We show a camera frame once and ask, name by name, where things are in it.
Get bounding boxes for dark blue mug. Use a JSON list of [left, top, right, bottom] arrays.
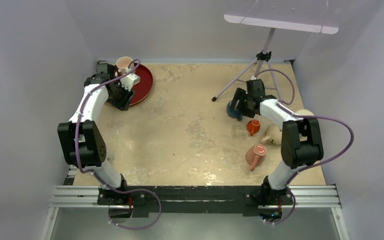
[[226, 101, 243, 121]]

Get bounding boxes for beige mug lying sideways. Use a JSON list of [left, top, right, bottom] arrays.
[[259, 124, 282, 146]]

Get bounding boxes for white tripod stand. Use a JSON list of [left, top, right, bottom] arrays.
[[211, 27, 289, 116]]

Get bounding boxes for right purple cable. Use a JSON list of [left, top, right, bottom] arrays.
[[251, 68, 355, 226]]

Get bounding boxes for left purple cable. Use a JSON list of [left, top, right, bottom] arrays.
[[74, 58, 163, 232]]

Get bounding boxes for pink salmon mug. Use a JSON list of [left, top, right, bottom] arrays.
[[245, 144, 267, 172]]

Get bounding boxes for purple cable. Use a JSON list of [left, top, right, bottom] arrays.
[[251, 68, 355, 226], [74, 58, 163, 232]]

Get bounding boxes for small orange mug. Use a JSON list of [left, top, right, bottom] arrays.
[[246, 119, 261, 136]]

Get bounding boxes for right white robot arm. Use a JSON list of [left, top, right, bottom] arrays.
[[228, 79, 324, 206]]

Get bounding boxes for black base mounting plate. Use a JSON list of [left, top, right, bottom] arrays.
[[97, 185, 293, 218]]

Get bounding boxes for white pinkish mug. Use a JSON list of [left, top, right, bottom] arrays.
[[115, 56, 135, 77]]

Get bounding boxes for round red lacquer tray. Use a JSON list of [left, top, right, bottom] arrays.
[[96, 59, 153, 107]]

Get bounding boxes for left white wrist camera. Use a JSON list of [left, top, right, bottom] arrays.
[[119, 73, 141, 91]]

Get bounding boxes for aluminium frame rail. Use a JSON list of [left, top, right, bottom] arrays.
[[40, 185, 350, 240]]

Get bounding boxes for cream upside down mug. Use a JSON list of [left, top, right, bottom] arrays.
[[295, 109, 315, 116]]

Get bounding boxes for white overhead light panel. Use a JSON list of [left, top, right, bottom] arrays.
[[224, 0, 346, 35]]

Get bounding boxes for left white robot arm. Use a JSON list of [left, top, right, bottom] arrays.
[[57, 59, 141, 205]]

